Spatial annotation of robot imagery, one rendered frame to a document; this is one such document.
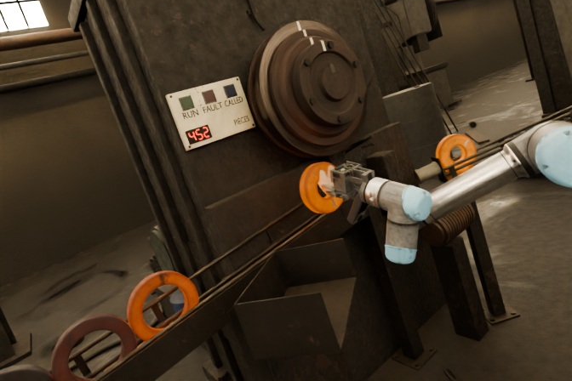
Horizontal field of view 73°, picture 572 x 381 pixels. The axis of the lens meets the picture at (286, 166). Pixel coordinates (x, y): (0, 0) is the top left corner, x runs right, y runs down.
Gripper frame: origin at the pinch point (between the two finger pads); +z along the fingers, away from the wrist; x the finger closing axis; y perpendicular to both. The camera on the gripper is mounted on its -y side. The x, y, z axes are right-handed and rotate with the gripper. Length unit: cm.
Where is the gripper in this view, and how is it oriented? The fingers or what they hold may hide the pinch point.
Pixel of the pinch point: (321, 181)
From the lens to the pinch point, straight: 117.3
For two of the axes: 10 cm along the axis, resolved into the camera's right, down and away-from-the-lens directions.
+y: -1.8, -9.1, -3.7
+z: -6.2, -1.8, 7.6
